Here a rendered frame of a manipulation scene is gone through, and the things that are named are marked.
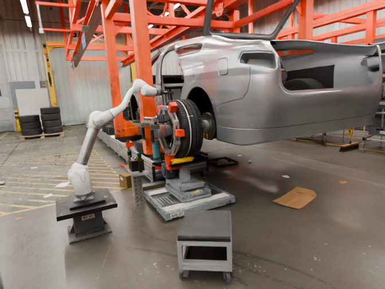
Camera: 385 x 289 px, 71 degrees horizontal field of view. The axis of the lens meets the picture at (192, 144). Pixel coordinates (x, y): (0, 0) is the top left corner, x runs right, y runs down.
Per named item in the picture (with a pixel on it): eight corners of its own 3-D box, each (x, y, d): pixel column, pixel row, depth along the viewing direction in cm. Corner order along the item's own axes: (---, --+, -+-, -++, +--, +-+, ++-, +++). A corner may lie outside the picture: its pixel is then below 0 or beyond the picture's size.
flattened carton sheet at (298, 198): (320, 194, 313) (320, 191, 313) (299, 210, 275) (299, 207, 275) (294, 188, 334) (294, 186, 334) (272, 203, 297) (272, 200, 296)
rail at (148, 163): (158, 177, 357) (157, 161, 353) (152, 179, 353) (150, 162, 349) (120, 149, 576) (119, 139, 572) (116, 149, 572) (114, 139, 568)
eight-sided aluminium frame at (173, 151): (181, 157, 284) (178, 105, 275) (176, 158, 282) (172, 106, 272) (164, 149, 333) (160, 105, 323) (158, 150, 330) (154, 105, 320)
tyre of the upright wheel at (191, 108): (205, 159, 291) (202, 98, 280) (186, 163, 281) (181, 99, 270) (181, 151, 349) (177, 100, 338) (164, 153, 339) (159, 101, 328)
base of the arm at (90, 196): (72, 204, 239) (71, 199, 238) (75, 195, 260) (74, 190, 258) (94, 201, 244) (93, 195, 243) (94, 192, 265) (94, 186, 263)
